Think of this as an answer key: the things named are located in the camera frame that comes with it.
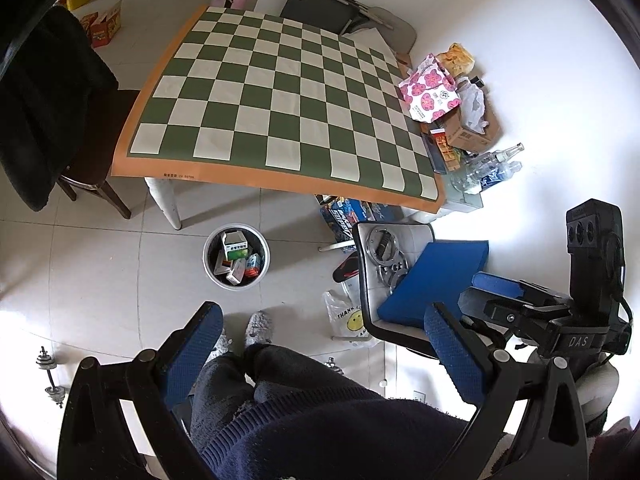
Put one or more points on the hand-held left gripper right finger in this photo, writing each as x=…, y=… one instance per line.
x=452, y=350

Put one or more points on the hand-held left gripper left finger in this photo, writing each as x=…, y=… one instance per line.
x=192, y=355

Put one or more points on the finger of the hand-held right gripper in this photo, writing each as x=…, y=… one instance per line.
x=495, y=284
x=480, y=307

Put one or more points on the white round trash bin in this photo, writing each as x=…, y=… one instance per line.
x=212, y=275

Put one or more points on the white red small box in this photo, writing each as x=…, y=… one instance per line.
x=236, y=274

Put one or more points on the plain white small box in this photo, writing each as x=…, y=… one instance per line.
x=221, y=263

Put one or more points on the colourful small box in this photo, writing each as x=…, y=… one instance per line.
x=254, y=266

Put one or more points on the white green small box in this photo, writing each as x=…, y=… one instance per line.
x=236, y=247

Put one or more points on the grey fuzzy slipper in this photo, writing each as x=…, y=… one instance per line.
x=222, y=345
x=258, y=327

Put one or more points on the person's left leg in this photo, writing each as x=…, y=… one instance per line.
x=220, y=400

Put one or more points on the blue cushion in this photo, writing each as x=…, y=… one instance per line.
x=430, y=280

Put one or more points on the white chair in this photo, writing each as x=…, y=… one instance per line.
x=364, y=305

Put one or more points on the blue label plastic bottle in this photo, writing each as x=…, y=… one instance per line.
x=495, y=175

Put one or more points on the smiley face plastic bag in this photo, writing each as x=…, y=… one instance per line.
x=345, y=315

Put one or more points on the clear glass bottle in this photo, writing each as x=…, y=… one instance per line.
x=500, y=155

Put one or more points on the black red slipper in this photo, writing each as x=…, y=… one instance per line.
x=345, y=270

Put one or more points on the orange snack packet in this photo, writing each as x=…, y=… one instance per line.
x=445, y=152

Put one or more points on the open cardboard box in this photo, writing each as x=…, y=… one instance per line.
x=465, y=135

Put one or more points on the navy knit sweater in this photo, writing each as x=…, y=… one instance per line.
x=325, y=435

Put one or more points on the blue printed cardboard box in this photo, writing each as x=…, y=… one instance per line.
x=345, y=217

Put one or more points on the crumpled white plastic bag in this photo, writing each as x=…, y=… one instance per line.
x=472, y=105

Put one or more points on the pink floral bag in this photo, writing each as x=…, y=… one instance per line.
x=430, y=90

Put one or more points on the yellow snack bag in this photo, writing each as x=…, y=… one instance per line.
x=457, y=57

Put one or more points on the white table with chessboard mat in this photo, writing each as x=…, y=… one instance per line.
x=280, y=105

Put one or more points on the beige folded chair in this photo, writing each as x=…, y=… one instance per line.
x=397, y=30

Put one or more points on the black cloth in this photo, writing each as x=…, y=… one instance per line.
x=45, y=110

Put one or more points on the dark folded chair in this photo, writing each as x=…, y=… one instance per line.
x=310, y=10

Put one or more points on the red yellow carton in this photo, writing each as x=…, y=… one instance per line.
x=105, y=25

